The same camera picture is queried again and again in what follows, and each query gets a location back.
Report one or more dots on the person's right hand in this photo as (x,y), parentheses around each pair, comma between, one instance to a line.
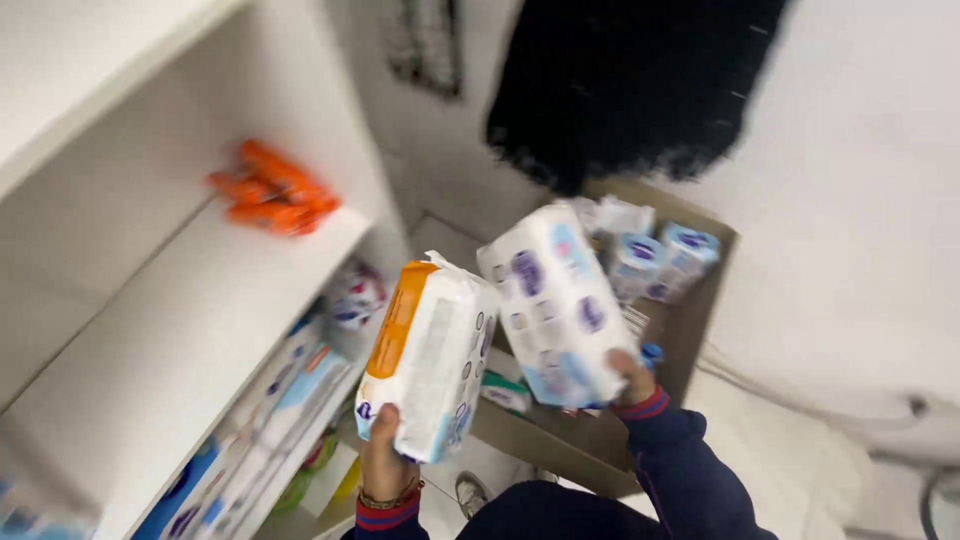
(636,382)

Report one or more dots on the person's left hand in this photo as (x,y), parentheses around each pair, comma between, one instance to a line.
(384,465)

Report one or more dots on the white wipes pack purple print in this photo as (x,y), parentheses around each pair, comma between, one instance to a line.
(559,300)

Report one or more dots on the orange-edged white wipes pack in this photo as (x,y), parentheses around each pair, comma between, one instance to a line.
(427,360)

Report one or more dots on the brown cardboard box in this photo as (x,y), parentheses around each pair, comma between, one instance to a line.
(600,435)

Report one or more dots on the person's grey shoe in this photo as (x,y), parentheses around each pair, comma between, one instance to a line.
(471,493)

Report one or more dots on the small blue-white wipes pack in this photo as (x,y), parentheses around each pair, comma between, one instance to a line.
(636,266)
(686,259)

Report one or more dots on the green-white pack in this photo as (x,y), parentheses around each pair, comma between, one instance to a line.
(504,390)

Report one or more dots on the clear plastic wrapped pack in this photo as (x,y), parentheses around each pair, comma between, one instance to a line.
(615,217)

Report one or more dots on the white shelf unit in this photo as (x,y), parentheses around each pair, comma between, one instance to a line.
(172,300)

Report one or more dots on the orange packets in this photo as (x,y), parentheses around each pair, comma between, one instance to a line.
(274,189)

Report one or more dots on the black fuzzy garment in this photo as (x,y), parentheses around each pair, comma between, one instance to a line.
(622,82)

